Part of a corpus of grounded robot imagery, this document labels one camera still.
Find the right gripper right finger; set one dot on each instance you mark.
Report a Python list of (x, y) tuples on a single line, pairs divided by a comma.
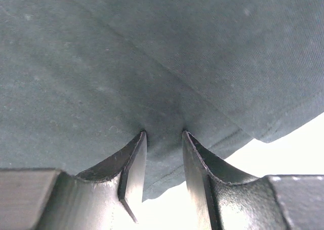
[(225, 197)]

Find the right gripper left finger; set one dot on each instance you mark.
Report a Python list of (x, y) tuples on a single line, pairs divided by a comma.
[(107, 195)]

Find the black t shirt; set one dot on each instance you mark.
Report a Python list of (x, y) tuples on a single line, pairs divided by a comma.
[(81, 78)]

